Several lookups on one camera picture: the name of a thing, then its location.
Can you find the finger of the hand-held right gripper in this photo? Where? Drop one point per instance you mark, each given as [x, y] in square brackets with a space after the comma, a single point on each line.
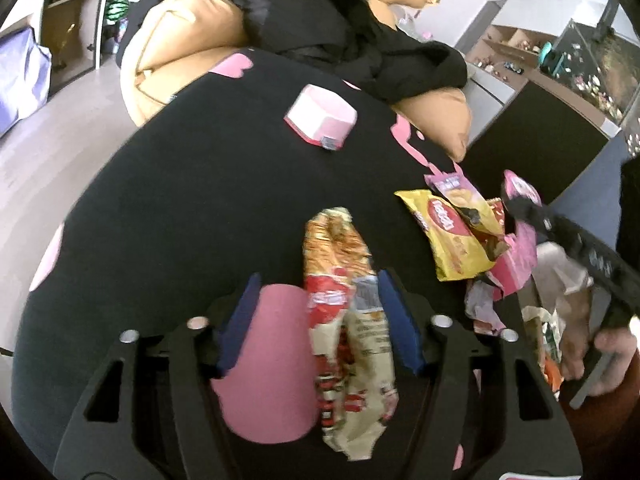
[527, 212]

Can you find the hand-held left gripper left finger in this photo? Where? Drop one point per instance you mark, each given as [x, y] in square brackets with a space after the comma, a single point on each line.
[240, 320]

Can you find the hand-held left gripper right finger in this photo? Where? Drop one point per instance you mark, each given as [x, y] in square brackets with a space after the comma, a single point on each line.
[400, 320]

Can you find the cream plastic bin bag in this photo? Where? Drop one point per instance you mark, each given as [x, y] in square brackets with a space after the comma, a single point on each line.
[555, 280]

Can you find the pink snack packet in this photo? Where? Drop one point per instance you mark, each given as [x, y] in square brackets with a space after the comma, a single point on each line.
[520, 260]

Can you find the red and cream snack wrapper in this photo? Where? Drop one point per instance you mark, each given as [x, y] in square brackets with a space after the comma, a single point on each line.
[350, 360]

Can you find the person's right forearm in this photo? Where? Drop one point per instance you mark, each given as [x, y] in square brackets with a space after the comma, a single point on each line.
[605, 435]

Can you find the person's right hand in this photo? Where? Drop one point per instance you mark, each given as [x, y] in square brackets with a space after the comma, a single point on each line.
[620, 360]

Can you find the dark red wrapper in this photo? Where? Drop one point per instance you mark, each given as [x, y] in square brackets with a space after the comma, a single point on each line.
[487, 245]

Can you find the blue cloth partition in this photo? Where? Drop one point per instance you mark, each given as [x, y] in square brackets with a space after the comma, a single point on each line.
[590, 185]

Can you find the purple biscuit packet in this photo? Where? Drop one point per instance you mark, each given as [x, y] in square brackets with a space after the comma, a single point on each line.
[457, 192]

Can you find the black cabinet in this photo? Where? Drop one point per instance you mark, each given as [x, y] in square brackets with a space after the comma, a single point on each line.
[530, 135]

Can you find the white crumpled paper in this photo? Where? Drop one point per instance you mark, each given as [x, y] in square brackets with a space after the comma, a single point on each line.
[482, 305]

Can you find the yellow snack bag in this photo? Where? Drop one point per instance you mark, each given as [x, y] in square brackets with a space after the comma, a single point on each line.
[445, 240]

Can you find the black cloth with pink print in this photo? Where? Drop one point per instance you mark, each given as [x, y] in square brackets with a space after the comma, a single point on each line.
[175, 210]

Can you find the teal aquarium device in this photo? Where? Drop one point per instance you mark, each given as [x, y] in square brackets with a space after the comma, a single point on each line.
[552, 57]

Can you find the shelf of small figurines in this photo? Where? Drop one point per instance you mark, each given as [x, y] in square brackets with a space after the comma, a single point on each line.
[505, 55]

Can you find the glass fish tank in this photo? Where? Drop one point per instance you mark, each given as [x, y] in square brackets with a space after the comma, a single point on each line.
[605, 70]

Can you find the pink white octagonal box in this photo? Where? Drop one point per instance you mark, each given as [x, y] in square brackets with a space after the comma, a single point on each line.
[320, 110]

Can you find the black jacket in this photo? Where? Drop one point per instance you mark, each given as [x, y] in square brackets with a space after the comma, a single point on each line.
[325, 20]

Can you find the purple dust cover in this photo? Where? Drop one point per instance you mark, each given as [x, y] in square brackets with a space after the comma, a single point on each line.
[22, 80]

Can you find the green watermelon ball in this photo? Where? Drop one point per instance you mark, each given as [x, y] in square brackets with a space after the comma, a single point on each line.
[116, 10]

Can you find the display shelf cabinet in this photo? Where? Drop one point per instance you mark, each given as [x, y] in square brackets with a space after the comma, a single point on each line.
[75, 10]

